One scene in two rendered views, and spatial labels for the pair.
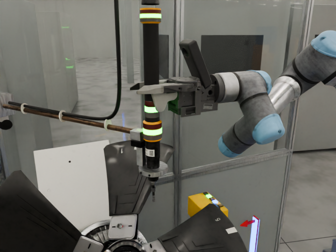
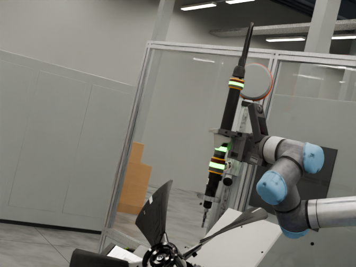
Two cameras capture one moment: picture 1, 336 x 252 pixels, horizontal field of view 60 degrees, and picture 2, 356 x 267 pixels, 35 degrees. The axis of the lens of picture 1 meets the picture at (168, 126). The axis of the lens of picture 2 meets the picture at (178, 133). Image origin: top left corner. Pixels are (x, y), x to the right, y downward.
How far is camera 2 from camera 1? 148 cm
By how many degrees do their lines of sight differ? 71
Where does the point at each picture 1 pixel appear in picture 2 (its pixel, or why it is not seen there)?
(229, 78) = (272, 139)
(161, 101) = (217, 140)
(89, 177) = (242, 245)
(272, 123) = (265, 176)
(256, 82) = (292, 148)
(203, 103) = (251, 155)
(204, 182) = not seen: outside the picture
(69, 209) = (210, 257)
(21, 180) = (168, 185)
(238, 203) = not seen: outside the picture
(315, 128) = not seen: outside the picture
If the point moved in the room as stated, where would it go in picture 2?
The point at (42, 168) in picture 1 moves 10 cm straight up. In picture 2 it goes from (222, 221) to (228, 195)
